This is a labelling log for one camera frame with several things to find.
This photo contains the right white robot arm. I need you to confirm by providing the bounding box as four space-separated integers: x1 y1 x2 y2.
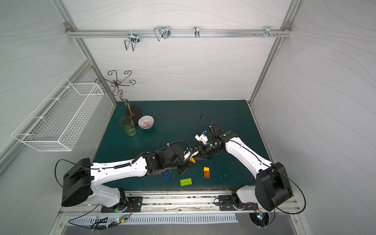
195 122 293 212

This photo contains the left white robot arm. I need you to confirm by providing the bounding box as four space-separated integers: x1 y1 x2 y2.
61 143 198 208

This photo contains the wide lime green brick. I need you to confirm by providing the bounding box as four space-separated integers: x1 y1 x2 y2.
180 178 193 187

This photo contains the blue brick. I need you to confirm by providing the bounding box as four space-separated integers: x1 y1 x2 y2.
163 171 171 180

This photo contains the striped ceramic bowl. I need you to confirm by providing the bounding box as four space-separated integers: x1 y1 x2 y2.
138 116 155 130

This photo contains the green plastic cup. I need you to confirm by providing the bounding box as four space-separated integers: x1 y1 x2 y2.
118 116 136 136

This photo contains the metal hook stand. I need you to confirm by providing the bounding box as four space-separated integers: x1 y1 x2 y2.
95 70 141 125

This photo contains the metal hook three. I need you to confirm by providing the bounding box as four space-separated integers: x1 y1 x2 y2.
193 26 200 38

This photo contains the metal hook one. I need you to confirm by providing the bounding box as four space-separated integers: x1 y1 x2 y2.
124 32 140 52

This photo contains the metal hook two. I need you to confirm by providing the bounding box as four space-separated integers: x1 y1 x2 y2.
153 26 171 41

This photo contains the metal hook four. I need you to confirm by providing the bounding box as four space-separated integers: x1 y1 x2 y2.
255 26 281 38

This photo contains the aluminium cross bar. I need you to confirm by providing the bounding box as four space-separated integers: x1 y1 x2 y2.
66 28 292 39

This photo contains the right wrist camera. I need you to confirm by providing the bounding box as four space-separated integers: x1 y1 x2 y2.
195 133 209 145

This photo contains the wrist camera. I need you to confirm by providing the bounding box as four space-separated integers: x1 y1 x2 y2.
184 150 197 161
195 133 209 145

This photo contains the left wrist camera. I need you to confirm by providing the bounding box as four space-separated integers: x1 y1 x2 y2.
184 150 197 161

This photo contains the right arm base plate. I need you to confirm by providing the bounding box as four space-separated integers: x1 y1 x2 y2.
214 195 259 211

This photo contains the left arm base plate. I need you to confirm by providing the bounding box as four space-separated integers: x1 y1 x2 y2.
100 196 143 213

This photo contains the white wire basket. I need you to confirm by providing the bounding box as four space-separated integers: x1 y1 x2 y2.
11 78 104 152

